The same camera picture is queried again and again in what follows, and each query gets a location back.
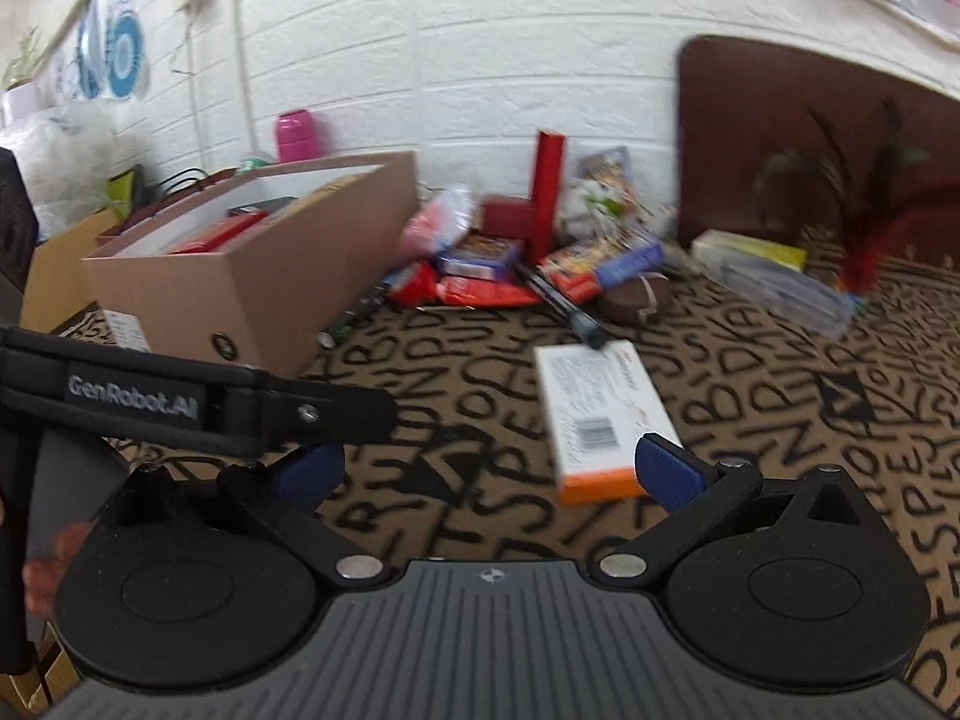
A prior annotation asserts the dark brown board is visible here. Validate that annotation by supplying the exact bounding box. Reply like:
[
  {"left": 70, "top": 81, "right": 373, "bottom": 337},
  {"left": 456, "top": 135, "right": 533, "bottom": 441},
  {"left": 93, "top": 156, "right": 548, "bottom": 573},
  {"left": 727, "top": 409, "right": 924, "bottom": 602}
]
[{"left": 677, "top": 36, "right": 958, "bottom": 270}]

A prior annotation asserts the black pen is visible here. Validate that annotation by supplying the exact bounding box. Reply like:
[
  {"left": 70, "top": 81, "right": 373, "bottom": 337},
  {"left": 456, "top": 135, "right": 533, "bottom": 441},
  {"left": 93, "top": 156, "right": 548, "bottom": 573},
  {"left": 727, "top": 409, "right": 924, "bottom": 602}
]
[{"left": 514, "top": 263, "right": 608, "bottom": 349}]

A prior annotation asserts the person left hand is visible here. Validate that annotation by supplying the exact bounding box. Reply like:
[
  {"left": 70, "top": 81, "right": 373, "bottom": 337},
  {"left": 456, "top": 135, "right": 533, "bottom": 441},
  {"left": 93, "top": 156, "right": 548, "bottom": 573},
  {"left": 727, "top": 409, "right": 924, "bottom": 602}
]
[{"left": 23, "top": 522, "right": 94, "bottom": 621}]

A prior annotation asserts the brown cardboard storage box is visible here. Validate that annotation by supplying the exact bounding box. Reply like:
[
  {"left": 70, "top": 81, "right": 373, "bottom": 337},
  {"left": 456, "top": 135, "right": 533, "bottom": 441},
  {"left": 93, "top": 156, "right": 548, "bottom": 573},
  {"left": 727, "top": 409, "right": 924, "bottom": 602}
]
[{"left": 85, "top": 151, "right": 420, "bottom": 376}]

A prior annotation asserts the large red flat box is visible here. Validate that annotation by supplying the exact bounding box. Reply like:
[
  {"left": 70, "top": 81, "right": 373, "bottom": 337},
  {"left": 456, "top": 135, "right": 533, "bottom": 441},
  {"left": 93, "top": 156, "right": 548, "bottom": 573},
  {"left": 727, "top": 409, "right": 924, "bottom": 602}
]
[{"left": 169, "top": 210, "right": 268, "bottom": 255}]

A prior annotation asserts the pale yellow box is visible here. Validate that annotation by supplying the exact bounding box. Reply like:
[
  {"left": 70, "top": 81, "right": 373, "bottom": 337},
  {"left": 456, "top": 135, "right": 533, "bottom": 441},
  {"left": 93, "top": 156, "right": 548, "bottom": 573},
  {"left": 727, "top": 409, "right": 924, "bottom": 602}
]
[{"left": 690, "top": 229, "right": 807, "bottom": 271}]

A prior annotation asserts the letter pattern table cloth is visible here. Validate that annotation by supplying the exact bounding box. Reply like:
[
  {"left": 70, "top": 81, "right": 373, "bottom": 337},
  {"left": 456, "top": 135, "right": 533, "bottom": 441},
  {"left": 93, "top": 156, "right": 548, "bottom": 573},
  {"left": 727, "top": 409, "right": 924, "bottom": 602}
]
[{"left": 52, "top": 253, "right": 960, "bottom": 717}]

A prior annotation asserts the blue round wall fan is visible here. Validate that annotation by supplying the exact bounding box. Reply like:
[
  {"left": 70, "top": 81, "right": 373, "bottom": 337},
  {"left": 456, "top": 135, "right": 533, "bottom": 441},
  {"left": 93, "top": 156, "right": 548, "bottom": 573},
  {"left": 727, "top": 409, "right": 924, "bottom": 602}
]
[{"left": 75, "top": 0, "right": 148, "bottom": 101}]

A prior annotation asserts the brown leather pouch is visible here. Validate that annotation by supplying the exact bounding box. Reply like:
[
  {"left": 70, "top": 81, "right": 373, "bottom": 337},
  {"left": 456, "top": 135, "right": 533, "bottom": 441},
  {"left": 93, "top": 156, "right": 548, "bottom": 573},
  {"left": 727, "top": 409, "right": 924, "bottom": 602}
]
[{"left": 599, "top": 273, "right": 674, "bottom": 327}]

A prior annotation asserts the pink thermos bottle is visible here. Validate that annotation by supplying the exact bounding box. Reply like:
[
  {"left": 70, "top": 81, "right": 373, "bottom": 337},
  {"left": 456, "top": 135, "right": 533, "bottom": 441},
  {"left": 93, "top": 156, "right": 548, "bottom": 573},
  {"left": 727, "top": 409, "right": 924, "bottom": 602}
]
[{"left": 275, "top": 109, "right": 320, "bottom": 163}]

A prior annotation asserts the open red jewelry box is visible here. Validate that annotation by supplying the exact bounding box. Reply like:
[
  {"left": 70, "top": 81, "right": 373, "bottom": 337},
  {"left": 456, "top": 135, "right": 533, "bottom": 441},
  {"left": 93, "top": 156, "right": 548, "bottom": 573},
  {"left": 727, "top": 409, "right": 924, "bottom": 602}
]
[{"left": 480, "top": 130, "right": 566, "bottom": 265}]

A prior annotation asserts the clear plastic case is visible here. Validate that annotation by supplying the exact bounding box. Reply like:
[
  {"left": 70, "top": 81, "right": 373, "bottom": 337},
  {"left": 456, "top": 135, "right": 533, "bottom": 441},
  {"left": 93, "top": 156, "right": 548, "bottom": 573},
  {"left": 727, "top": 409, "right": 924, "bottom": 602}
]
[{"left": 701, "top": 249, "right": 854, "bottom": 340}]

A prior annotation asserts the red snack packet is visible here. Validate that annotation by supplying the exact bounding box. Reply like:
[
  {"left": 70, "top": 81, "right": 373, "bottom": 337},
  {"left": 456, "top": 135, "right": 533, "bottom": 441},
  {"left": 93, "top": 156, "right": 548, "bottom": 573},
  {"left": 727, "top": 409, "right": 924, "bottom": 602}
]
[{"left": 436, "top": 277, "right": 542, "bottom": 309}]

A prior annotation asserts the red blue card box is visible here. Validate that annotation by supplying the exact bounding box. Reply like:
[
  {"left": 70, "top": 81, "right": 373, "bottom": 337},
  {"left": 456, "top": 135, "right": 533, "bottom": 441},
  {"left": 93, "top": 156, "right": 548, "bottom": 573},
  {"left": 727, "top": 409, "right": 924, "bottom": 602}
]
[{"left": 539, "top": 226, "right": 664, "bottom": 304}]

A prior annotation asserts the white drawstring pouch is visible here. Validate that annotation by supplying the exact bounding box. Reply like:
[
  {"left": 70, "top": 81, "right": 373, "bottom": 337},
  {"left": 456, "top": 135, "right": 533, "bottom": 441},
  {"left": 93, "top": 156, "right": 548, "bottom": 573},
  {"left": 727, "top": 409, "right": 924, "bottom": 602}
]
[{"left": 553, "top": 179, "right": 638, "bottom": 242}]

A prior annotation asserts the blue small card box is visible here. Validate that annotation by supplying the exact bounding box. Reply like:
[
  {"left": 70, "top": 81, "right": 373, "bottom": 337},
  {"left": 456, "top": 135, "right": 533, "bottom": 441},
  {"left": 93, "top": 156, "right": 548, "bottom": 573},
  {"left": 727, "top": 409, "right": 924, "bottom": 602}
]
[{"left": 436, "top": 234, "right": 523, "bottom": 283}]

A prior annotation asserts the white orange medicine box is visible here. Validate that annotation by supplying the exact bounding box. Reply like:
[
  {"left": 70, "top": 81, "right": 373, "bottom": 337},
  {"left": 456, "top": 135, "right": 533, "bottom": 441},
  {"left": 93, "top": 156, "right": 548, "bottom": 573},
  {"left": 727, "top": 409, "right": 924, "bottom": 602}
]
[{"left": 534, "top": 340, "right": 679, "bottom": 505}]

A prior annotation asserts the pink plastic bag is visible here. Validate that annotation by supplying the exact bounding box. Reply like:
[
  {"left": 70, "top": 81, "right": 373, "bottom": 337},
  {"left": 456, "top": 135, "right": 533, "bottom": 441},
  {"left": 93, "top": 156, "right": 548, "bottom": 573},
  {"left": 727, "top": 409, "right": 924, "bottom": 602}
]
[{"left": 394, "top": 184, "right": 477, "bottom": 266}]

